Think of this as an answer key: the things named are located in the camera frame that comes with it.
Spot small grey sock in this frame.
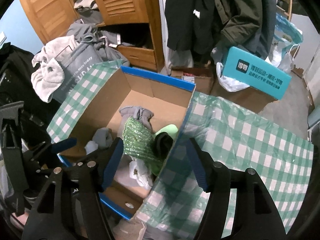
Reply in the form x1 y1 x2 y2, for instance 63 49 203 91
85 127 113 154

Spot black sock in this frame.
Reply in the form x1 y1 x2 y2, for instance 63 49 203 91
152 132 174 160

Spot long grey sock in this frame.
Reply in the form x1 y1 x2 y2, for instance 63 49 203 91
117 106 154 138

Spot light green cloth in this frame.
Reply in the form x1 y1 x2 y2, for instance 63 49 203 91
153 124 179 140

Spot green checked tablecloth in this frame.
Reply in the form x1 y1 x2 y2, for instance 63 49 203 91
47 62 313 239

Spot white fluffy towel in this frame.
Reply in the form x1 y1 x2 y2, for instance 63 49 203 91
31 35 79 103

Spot blue cardboard shoe box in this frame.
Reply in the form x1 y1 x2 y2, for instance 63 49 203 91
47 61 195 222

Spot white plastic bag under box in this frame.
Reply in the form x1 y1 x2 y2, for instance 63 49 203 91
216 62 249 93

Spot brown cardboard box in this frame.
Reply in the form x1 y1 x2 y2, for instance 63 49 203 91
171 67 276 113

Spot teal printed box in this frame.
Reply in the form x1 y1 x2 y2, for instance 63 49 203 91
222 47 291 100

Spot blue clear plastic bag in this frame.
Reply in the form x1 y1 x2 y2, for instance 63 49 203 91
268 13 303 74

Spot wooden louvered wardrobe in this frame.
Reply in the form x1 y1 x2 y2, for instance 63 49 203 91
20 0 164 72

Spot dark hanging jackets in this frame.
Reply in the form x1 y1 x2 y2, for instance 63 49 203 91
164 0 276 59

